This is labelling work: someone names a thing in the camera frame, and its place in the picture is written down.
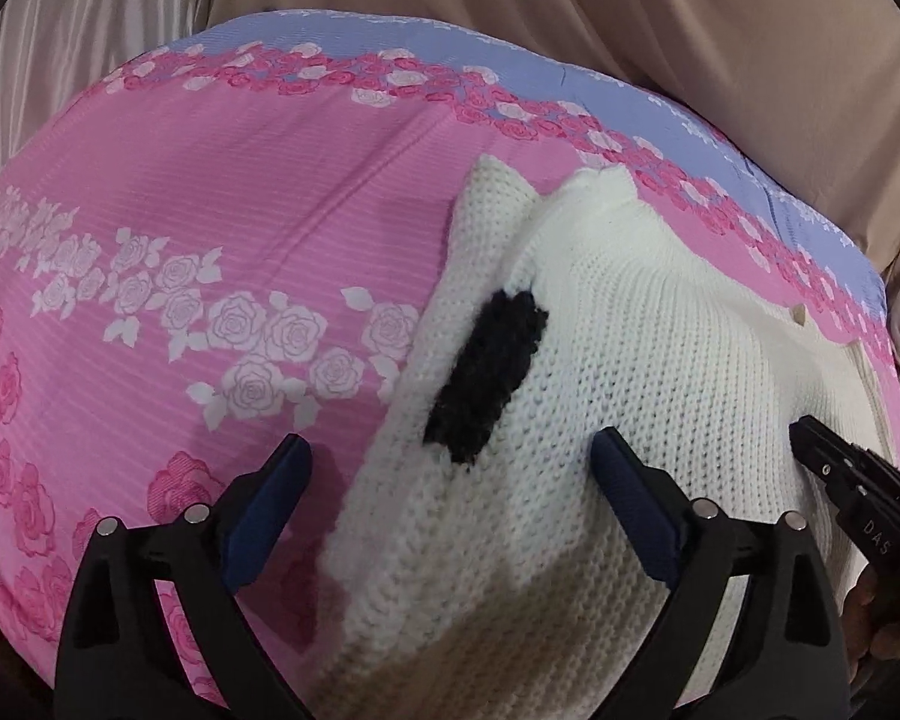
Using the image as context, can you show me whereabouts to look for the pink floral bedsheet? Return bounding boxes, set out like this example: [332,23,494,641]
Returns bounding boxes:
[0,7,900,720]

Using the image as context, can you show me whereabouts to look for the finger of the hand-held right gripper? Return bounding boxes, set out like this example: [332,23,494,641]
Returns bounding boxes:
[789,416,900,505]

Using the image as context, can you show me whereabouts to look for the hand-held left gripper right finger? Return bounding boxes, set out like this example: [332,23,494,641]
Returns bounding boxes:
[591,426,850,720]

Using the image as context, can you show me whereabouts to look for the person's right hand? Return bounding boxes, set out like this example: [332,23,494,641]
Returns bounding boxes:
[841,566,900,700]

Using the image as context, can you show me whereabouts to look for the white red navy knit sweater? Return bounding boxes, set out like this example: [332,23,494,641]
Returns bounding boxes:
[319,154,900,720]

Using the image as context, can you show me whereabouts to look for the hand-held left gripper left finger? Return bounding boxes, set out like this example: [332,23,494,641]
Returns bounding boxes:
[54,433,314,720]

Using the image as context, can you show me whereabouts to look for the white satin curtain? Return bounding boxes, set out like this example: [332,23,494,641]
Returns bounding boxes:
[0,0,227,188]

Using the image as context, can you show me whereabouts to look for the beige backdrop curtain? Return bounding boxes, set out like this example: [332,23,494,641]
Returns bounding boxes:
[210,0,900,391]

